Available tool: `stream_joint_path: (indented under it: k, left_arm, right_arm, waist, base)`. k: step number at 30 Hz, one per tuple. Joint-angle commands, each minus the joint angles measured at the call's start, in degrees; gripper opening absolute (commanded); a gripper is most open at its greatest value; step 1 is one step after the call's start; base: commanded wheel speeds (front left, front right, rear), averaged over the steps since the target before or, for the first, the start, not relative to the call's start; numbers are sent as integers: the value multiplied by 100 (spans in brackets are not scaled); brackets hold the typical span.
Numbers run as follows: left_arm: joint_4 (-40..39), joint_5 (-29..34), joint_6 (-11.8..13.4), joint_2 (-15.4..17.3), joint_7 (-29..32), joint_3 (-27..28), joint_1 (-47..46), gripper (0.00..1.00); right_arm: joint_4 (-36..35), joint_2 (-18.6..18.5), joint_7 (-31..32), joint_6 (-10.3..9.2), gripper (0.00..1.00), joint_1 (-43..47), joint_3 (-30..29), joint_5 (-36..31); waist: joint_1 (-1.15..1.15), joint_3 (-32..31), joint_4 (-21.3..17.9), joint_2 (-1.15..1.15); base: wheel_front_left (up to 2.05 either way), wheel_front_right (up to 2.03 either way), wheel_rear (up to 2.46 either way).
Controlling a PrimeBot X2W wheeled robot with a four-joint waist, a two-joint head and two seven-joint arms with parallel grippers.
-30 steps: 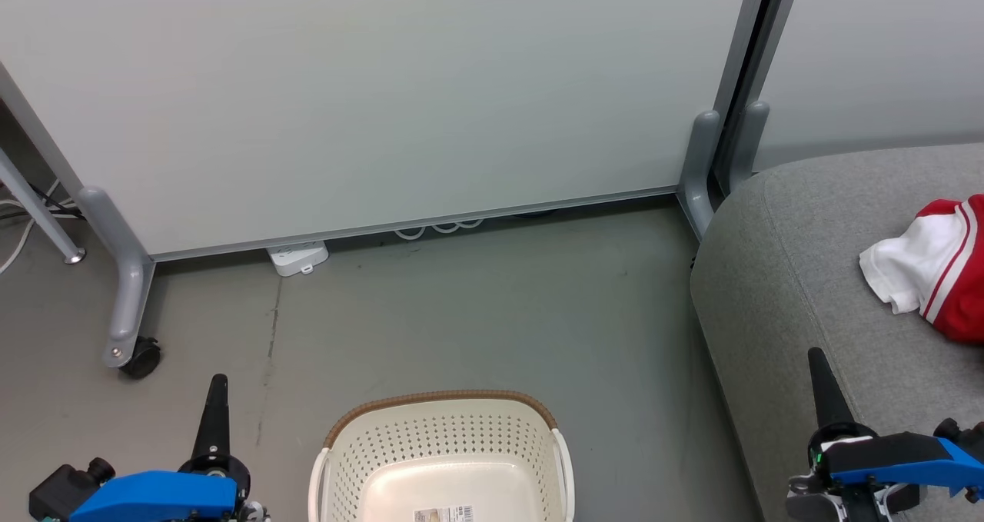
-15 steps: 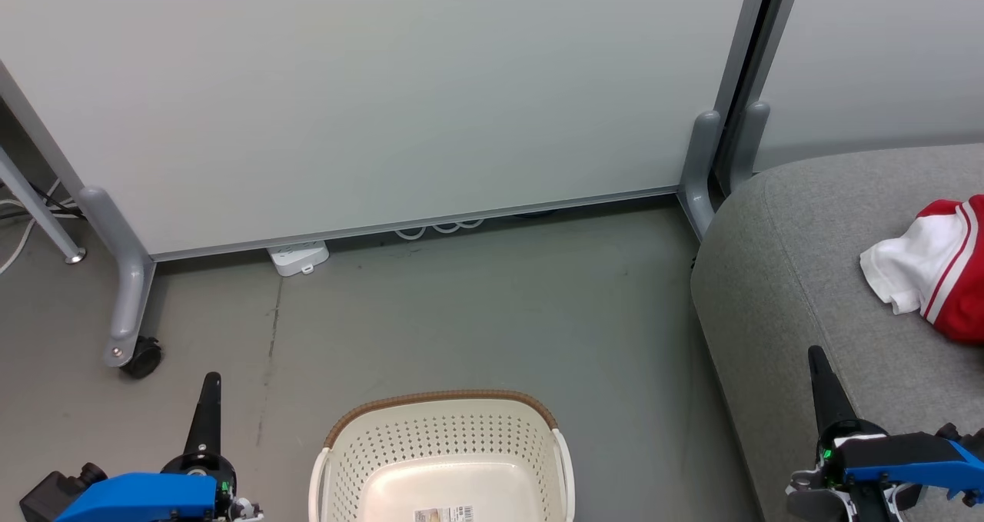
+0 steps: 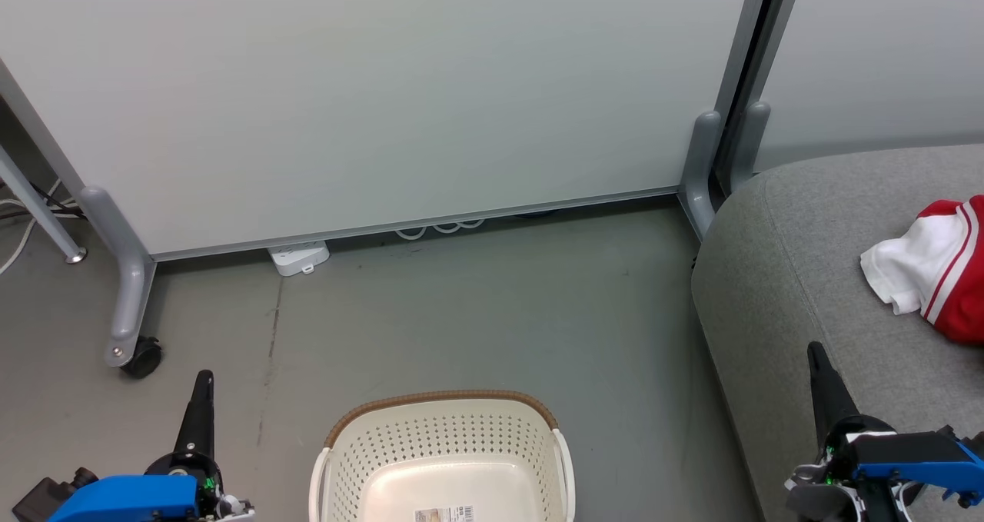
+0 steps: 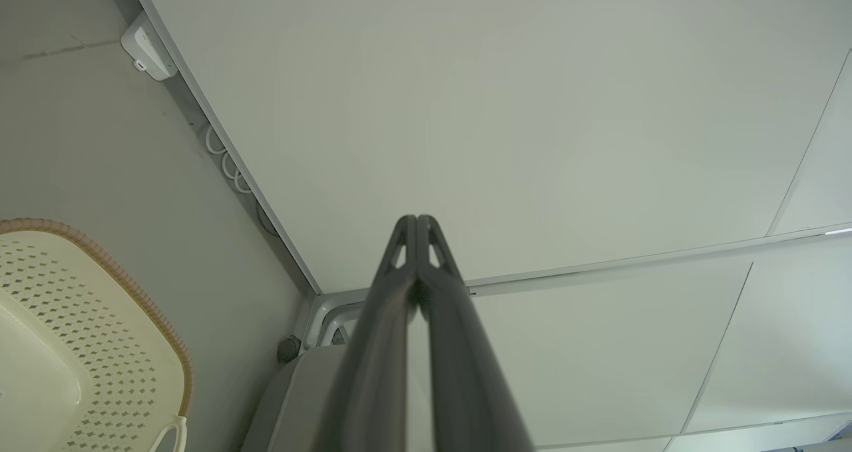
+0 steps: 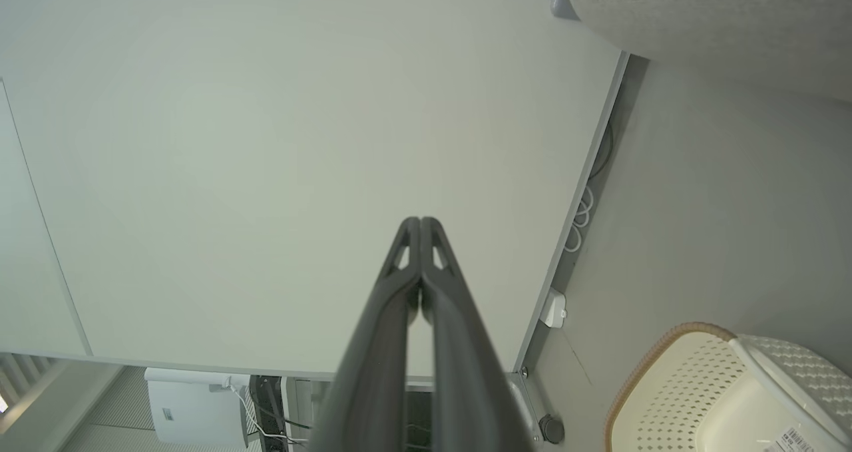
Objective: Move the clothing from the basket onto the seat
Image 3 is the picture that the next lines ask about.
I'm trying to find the white power strip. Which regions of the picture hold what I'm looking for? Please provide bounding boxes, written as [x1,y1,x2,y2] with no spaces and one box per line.
[267,240,331,278]

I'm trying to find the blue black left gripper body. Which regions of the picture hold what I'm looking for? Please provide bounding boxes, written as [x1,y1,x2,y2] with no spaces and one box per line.
[46,450,255,522]

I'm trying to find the red and white garment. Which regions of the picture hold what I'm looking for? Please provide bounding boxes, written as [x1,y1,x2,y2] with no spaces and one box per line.
[859,195,984,347]

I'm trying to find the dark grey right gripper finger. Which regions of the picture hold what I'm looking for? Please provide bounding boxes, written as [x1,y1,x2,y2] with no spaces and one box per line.
[806,342,862,447]

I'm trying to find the large white partition panel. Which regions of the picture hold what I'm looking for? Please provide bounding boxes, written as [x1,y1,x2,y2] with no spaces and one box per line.
[0,0,773,263]

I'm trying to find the black caster wheel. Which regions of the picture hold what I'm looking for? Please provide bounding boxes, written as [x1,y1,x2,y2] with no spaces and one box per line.
[120,335,165,380]

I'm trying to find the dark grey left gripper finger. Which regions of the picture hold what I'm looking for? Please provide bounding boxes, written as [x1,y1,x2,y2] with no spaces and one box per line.
[175,369,217,461]

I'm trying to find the white loose cable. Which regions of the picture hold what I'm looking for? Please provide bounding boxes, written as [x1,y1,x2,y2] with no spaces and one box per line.
[0,178,62,278]

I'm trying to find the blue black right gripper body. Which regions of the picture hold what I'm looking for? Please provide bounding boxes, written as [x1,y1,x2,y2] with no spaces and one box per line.
[783,416,984,522]

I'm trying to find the grey fabric sofa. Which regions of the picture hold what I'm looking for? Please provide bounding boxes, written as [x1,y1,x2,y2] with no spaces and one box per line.
[690,144,984,522]

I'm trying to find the black loose cable bundle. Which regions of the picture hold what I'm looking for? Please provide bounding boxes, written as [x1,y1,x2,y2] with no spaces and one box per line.
[0,196,87,224]

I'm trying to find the grey partition foot with caster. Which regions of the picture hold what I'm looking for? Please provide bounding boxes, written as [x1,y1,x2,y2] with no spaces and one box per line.
[76,185,159,369]

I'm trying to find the paper label sticker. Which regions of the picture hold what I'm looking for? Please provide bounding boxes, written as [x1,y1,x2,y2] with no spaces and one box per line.
[413,505,475,522]

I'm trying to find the white looped floor cable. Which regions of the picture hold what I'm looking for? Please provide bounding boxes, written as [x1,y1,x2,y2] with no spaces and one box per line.
[394,215,487,241]

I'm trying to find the narrow white partition panel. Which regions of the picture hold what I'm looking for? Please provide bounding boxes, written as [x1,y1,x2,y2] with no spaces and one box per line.
[757,0,984,174]

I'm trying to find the thin metal table leg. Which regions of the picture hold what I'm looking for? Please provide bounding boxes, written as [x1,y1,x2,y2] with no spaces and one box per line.
[0,144,88,266]

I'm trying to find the cream basket with brown rim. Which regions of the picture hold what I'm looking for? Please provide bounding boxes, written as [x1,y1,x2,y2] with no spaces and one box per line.
[307,389,577,522]

